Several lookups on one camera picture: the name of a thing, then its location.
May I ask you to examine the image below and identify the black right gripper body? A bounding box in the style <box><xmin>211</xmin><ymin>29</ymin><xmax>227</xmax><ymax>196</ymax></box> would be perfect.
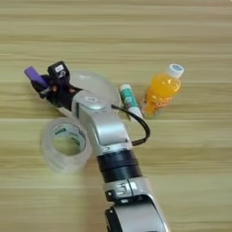
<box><xmin>39</xmin><ymin>74</ymin><xmax>83</xmax><ymax>111</ymax></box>

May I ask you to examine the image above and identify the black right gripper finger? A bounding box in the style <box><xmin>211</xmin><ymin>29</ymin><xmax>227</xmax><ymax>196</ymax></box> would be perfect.
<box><xmin>30</xmin><ymin>79</ymin><xmax>49</xmax><ymax>100</ymax></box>

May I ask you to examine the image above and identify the purple eraser block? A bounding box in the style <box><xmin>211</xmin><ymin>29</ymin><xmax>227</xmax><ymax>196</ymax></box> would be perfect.
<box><xmin>24</xmin><ymin>65</ymin><xmax>50</xmax><ymax>89</ymax></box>

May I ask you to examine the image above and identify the green white glue tube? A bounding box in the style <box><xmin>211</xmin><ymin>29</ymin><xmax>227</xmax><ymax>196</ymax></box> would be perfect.
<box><xmin>119</xmin><ymin>83</ymin><xmax>145</xmax><ymax>121</ymax></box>

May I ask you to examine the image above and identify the orange juice bottle white cap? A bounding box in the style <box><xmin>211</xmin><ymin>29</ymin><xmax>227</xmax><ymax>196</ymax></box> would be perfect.
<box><xmin>140</xmin><ymin>63</ymin><xmax>185</xmax><ymax>119</ymax></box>

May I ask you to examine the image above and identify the black box with white label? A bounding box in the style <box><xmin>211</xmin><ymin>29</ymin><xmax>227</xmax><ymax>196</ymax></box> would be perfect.
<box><xmin>46</xmin><ymin>60</ymin><xmax>72</xmax><ymax>87</ymax></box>

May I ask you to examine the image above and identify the beige round plate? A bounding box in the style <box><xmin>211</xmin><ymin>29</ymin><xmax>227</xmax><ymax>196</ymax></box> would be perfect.
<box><xmin>58</xmin><ymin>70</ymin><xmax>121</xmax><ymax>120</ymax></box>

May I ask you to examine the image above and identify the clear tape roll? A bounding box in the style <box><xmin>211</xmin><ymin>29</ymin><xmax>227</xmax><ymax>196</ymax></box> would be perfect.
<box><xmin>41</xmin><ymin>116</ymin><xmax>93</xmax><ymax>175</ymax></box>

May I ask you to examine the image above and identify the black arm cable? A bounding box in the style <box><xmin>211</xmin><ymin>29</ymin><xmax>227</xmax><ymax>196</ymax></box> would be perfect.
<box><xmin>111</xmin><ymin>103</ymin><xmax>151</xmax><ymax>147</ymax></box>

